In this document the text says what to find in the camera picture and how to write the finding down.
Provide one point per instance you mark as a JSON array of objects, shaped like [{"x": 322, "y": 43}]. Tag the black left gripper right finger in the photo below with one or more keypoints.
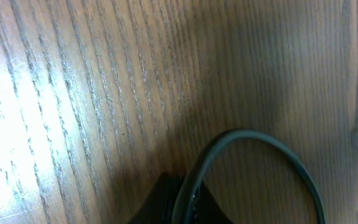
[{"x": 205, "y": 210}]

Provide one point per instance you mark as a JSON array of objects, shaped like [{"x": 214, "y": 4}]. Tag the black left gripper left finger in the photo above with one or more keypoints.
[{"x": 158, "y": 206}]

